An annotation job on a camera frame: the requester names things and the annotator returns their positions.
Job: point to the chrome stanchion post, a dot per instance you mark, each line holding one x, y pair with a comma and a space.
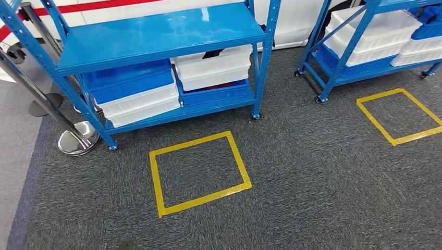
38, 26

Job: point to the short red barrier belt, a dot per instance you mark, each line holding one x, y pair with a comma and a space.
4, 32

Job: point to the blue steel shelf rack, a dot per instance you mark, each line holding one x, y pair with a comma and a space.
155, 34

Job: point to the blue wheeled cart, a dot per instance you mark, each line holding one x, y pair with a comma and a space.
331, 76

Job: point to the chrome stanchion with round base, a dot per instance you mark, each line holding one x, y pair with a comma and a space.
77, 141

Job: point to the black pole stand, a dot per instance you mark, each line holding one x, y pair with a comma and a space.
45, 105

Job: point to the long red barrier belt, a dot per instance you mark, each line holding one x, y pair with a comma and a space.
86, 6

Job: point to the red object in bin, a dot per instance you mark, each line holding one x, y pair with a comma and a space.
217, 86

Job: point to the white plastic bin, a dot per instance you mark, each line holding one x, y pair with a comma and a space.
414, 59
373, 55
380, 27
138, 101
214, 64
423, 45
145, 115
214, 82

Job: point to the white car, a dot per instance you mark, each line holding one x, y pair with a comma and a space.
293, 20

